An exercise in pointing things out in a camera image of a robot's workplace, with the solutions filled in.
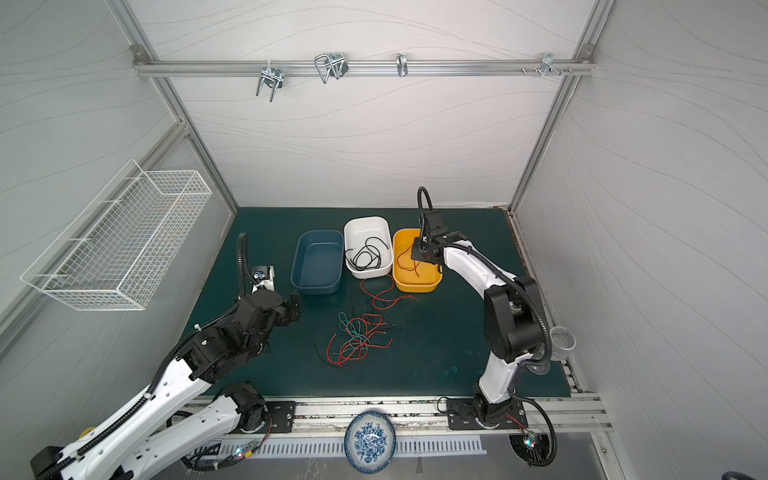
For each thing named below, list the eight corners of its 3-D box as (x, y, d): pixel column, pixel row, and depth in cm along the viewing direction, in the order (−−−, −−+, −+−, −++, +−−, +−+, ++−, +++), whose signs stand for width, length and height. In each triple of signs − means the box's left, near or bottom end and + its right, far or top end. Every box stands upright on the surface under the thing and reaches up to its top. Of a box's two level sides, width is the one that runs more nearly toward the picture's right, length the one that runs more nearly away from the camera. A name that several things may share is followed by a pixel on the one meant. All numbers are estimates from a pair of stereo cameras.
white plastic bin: (346, 282, 101) (344, 271, 96) (346, 230, 116) (344, 218, 111) (394, 277, 102) (395, 267, 97) (388, 227, 117) (388, 215, 112)
